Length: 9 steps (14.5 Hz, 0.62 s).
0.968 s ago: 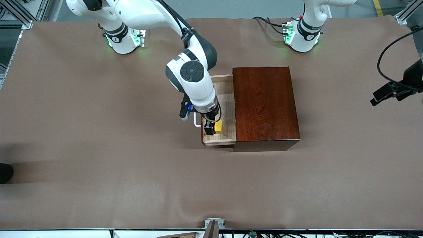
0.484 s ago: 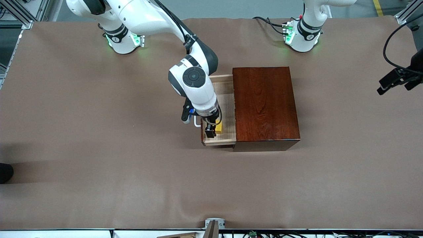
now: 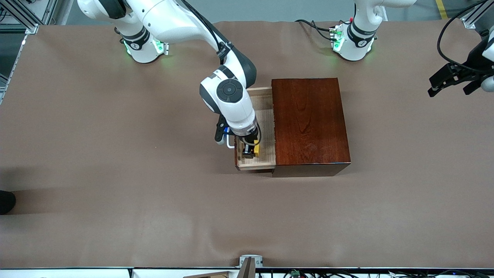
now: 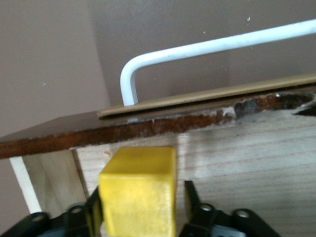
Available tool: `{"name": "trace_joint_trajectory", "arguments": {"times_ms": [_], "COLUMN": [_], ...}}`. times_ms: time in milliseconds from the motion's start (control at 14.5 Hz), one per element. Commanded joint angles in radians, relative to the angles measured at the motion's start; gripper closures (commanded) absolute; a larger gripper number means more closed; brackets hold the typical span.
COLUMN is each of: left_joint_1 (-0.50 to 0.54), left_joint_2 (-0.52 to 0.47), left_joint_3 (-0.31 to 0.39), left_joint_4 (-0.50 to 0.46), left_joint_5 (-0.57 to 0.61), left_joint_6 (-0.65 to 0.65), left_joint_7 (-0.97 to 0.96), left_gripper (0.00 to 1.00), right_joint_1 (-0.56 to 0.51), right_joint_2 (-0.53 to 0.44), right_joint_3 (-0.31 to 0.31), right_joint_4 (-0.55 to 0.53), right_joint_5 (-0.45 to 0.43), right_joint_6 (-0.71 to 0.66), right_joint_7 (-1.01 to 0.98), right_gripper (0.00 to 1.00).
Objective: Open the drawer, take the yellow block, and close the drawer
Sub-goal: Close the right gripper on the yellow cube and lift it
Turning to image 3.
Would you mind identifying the light wooden drawer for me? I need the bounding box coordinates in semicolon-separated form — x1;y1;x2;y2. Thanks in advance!
235;87;277;173

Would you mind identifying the aluminium profile beam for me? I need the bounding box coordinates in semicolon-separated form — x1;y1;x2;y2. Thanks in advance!
460;0;494;30

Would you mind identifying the dark brown wooden cabinet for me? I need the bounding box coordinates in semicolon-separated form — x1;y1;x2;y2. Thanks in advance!
271;77;352;178

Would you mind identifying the brown table cover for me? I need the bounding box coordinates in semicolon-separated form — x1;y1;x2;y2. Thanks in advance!
0;17;494;269

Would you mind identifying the black round object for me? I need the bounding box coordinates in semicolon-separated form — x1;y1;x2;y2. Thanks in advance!
0;190;17;215

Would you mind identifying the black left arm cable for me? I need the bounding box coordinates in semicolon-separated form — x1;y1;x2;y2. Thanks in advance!
437;0;494;75

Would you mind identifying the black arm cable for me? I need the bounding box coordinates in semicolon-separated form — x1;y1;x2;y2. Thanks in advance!
437;0;494;75
179;0;234;66

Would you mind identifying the grey metal bracket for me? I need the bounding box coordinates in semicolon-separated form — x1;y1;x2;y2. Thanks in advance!
239;254;264;268

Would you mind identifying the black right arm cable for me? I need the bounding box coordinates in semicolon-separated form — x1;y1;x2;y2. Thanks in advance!
179;0;234;66

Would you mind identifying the aluminium profile frame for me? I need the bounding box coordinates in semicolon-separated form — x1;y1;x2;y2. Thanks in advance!
0;0;58;105

